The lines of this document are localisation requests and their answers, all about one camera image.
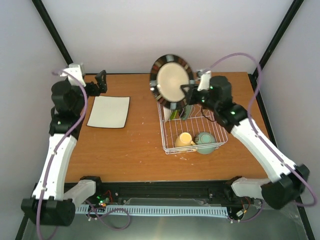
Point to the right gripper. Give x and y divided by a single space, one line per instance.
190 97

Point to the square black-rimmed plate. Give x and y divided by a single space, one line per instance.
109 112

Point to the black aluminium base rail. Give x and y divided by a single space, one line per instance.
217 192

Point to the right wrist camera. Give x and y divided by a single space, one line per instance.
204 76

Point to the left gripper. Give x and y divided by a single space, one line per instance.
102 85

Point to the light blue plate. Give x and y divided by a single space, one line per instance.
185 112

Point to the grey bowl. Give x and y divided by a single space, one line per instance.
168 73

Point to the yellow ceramic mug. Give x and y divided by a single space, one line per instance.
185 139

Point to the white wire dish rack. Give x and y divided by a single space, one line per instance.
199 120

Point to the lime green small plate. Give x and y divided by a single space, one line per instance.
173 115

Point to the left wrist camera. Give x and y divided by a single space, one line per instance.
77 71

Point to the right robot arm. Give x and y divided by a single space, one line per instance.
285 180

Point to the light blue cable duct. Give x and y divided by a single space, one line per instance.
165 211

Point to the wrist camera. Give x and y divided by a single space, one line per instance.
204 76
77 71

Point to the floral patterned plate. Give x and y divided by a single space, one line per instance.
166 114

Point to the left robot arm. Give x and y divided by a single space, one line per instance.
50 204

